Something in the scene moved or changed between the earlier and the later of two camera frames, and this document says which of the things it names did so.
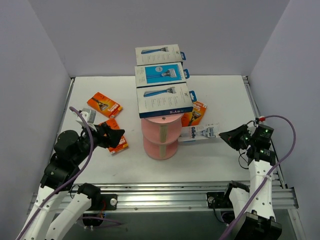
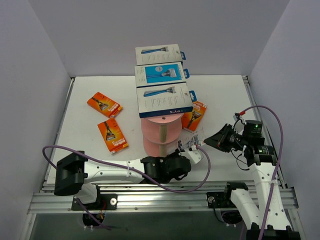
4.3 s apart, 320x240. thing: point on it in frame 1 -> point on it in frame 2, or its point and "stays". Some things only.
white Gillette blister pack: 201,131 -> 187,139
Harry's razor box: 165,99 stays
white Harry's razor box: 161,54 stays
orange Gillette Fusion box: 122,143 stays
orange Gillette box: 105,105 stays
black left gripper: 104,136 -> 180,160
